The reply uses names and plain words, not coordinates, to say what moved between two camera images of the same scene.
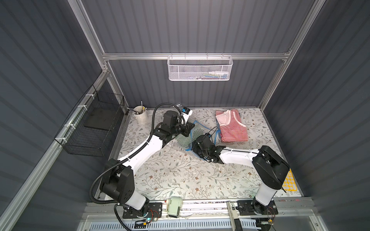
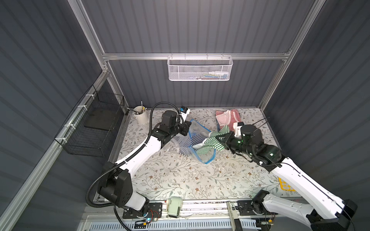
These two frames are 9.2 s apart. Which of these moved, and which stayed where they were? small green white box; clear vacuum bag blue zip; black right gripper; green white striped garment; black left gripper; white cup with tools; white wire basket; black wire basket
Moved: green white striped garment; black right gripper; clear vacuum bag blue zip
Stayed: small green white box; white cup with tools; white wire basket; black left gripper; black wire basket
